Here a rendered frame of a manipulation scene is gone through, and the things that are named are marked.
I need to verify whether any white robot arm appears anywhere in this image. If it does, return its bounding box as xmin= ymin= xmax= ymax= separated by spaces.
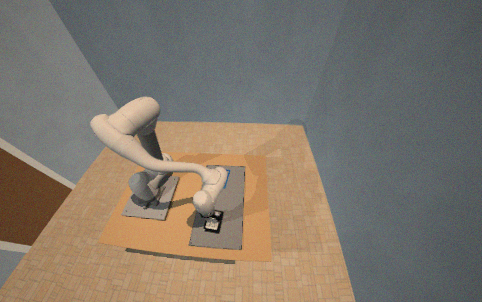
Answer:
xmin=90 ymin=97 xmax=227 ymax=217

